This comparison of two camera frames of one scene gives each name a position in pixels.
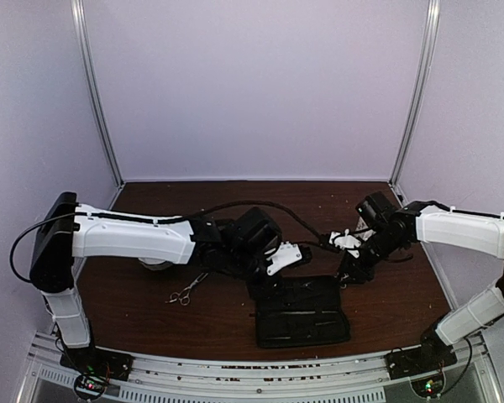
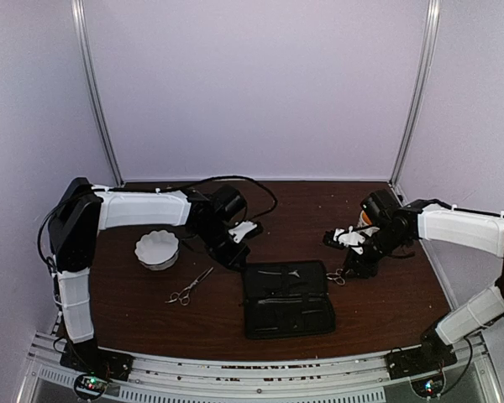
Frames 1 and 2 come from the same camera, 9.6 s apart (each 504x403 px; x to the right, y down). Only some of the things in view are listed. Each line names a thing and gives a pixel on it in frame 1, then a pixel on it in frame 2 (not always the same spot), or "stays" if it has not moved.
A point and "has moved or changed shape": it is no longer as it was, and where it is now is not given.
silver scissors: x=185 y=294 stays
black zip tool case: x=307 y=310 has moved or changed shape
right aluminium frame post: x=429 y=47 stays
